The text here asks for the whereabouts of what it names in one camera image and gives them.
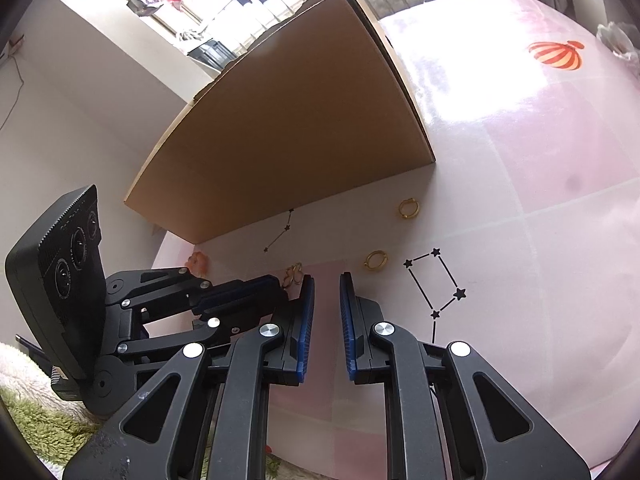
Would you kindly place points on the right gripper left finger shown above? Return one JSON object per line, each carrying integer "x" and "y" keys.
{"x": 199, "y": 408}

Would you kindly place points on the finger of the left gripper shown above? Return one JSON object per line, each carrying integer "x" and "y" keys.
{"x": 264, "y": 288}
{"x": 241, "y": 316}

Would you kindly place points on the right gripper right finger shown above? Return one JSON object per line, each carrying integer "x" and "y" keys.
{"x": 449, "y": 413}

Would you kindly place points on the gold butterfly earring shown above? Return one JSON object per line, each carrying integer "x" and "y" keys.
{"x": 294, "y": 275}

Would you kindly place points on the green mat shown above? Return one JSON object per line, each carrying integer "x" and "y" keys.
{"x": 54, "y": 434}

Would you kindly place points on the gold hoop earring near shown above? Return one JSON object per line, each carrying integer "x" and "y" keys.
{"x": 375, "y": 261}

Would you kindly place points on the gold hoop earring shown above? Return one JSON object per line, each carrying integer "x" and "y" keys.
{"x": 375, "y": 261}
{"x": 409, "y": 208}

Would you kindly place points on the white fluffy rug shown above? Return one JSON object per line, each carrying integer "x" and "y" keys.
{"x": 22, "y": 380}

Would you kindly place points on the gold hoop earring far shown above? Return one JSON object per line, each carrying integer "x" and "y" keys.
{"x": 409, "y": 208}

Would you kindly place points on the pink printed bed sheet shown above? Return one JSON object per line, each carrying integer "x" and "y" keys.
{"x": 526, "y": 245}

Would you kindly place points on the brown cardboard box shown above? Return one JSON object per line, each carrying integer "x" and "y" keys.
{"x": 319, "y": 105}

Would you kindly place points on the white plastic bag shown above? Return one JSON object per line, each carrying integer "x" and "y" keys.
{"x": 619, "y": 38}

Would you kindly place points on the black left camera box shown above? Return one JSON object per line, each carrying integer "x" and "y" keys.
{"x": 56, "y": 276}

